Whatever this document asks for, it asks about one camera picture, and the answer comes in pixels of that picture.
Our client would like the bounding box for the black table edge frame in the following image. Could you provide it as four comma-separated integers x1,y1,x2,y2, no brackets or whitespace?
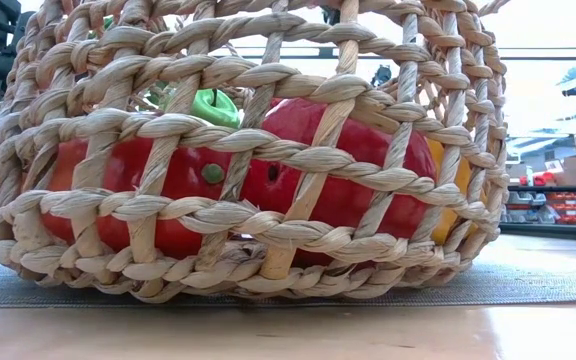
498,222,576,244

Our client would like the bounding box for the green leafy stalk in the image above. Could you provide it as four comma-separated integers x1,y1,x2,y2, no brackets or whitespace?
140,80,177,112

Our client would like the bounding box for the woven straw basket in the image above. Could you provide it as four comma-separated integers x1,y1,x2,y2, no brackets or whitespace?
0,0,512,305

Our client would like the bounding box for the yellow fruit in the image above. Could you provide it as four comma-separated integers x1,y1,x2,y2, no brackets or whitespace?
426,138,474,246

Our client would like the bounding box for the red apple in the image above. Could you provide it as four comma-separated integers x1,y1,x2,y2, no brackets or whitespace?
240,97,438,267

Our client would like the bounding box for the black overhead beam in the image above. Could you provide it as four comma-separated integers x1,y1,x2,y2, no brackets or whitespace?
207,45,576,61

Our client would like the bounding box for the grey bin storage rack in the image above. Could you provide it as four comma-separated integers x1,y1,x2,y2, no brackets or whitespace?
503,191,550,224

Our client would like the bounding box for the red yellow peach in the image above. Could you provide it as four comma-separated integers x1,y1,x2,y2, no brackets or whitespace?
41,135,235,260

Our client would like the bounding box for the grey woven table mat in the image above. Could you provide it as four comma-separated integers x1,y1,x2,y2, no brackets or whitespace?
0,244,576,309

